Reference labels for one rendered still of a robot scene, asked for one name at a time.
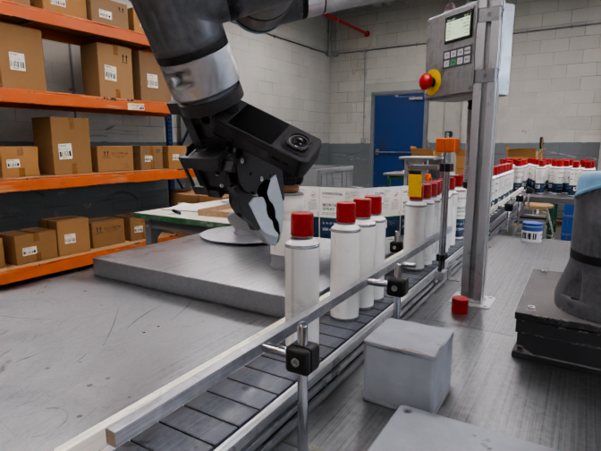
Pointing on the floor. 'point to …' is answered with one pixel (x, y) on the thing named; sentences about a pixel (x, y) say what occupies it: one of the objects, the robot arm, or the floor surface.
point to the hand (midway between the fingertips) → (277, 236)
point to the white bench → (158, 219)
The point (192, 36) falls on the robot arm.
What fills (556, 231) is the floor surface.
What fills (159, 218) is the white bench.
